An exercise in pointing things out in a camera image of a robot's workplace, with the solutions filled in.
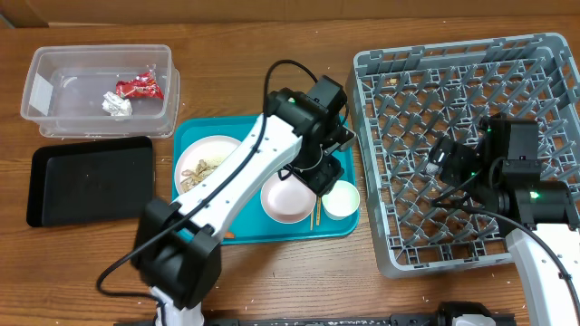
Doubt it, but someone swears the teal serving tray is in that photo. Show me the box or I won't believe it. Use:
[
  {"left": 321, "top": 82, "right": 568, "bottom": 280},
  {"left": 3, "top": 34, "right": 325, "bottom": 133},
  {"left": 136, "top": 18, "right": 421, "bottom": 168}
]
[{"left": 172, "top": 115, "right": 360, "bottom": 245}]

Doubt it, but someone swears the white cup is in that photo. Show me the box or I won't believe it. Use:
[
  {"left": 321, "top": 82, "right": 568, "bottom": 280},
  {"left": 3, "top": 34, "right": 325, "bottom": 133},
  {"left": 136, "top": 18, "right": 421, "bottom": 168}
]
[{"left": 322, "top": 180, "right": 360, "bottom": 220}]

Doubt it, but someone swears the right wooden chopstick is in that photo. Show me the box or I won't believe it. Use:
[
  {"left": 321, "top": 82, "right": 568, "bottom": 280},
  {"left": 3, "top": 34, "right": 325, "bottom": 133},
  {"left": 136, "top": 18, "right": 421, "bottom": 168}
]
[{"left": 315, "top": 197, "right": 322, "bottom": 226}]

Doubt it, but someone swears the red snack wrapper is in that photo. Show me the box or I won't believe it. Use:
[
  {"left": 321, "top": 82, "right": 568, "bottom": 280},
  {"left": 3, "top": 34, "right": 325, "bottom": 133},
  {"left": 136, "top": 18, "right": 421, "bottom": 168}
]
[{"left": 115, "top": 70, "right": 164, "bottom": 100}]

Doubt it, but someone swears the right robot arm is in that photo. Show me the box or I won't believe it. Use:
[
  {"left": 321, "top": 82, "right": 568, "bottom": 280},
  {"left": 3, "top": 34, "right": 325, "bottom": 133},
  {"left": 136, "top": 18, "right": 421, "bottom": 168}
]
[{"left": 426, "top": 113, "right": 579, "bottom": 325}]

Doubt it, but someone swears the small foil ball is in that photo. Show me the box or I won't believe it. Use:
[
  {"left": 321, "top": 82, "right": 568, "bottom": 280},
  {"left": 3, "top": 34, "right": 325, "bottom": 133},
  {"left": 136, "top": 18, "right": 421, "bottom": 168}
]
[{"left": 102, "top": 91, "right": 132, "bottom": 117}]

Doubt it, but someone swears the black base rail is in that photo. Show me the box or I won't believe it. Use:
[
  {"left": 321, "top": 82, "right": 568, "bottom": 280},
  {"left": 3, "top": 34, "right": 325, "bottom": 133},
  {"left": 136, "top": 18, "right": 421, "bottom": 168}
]
[{"left": 112, "top": 301, "right": 517, "bottom": 326}]

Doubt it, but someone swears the grey dishwasher rack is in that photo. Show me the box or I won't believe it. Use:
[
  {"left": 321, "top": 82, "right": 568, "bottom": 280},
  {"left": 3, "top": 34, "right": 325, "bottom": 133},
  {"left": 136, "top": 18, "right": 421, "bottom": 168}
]
[{"left": 347, "top": 33, "right": 579, "bottom": 278}]

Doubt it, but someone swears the peanut shells pile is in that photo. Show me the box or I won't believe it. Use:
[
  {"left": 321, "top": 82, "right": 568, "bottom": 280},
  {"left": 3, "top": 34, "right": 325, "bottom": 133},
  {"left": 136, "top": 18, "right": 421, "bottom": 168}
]
[{"left": 179, "top": 158, "right": 224, "bottom": 192}]

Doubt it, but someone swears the white dinner plate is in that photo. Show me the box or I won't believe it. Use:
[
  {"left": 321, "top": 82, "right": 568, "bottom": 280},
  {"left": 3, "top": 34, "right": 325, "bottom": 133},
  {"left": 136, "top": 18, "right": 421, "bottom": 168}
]
[{"left": 174, "top": 135, "right": 241, "bottom": 196}]

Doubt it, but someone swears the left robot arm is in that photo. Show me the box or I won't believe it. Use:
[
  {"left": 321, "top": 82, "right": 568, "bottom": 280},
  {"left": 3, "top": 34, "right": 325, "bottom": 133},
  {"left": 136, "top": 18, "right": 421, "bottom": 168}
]
[{"left": 130, "top": 76, "right": 355, "bottom": 325}]

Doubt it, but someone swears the black tray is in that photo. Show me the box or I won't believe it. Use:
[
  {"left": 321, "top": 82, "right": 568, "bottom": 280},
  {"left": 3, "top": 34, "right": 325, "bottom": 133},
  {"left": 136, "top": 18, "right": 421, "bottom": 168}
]
[{"left": 26, "top": 136, "right": 155, "bottom": 227}]

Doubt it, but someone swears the white bowl lower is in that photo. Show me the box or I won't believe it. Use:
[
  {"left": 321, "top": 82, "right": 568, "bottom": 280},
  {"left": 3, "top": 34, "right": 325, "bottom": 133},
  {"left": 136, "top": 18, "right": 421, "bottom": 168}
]
[{"left": 260, "top": 174, "right": 316, "bottom": 224}]

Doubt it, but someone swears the clear plastic bin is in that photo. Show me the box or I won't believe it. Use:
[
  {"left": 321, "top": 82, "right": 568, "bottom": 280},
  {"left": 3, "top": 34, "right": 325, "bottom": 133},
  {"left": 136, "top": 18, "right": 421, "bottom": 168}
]
[{"left": 20, "top": 44, "right": 180, "bottom": 139}]

